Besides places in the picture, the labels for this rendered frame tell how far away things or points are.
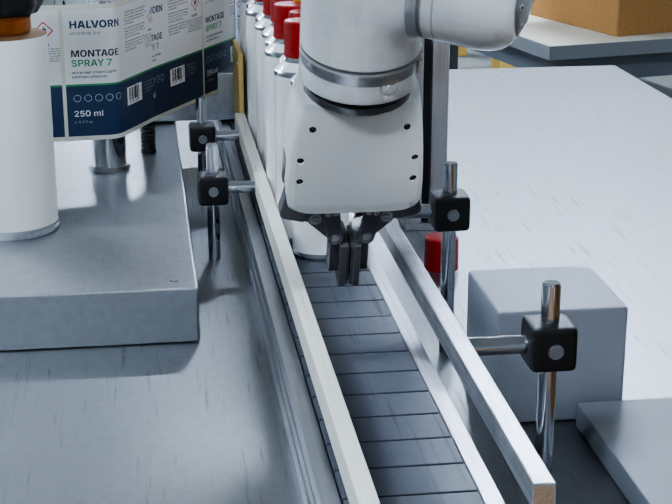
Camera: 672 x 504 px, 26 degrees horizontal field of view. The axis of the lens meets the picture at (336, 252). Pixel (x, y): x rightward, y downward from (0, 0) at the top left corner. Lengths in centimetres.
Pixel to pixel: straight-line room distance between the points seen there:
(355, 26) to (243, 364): 36
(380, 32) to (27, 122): 50
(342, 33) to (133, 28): 69
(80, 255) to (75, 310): 10
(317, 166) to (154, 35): 67
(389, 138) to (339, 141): 4
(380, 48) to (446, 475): 28
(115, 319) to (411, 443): 38
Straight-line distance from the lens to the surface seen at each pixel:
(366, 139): 103
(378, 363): 108
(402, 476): 91
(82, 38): 159
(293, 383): 105
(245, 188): 145
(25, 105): 137
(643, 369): 122
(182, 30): 175
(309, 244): 130
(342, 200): 106
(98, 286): 126
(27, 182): 138
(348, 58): 97
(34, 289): 126
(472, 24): 94
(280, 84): 132
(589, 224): 161
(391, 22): 96
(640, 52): 312
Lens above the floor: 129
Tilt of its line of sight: 18 degrees down
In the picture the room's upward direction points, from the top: straight up
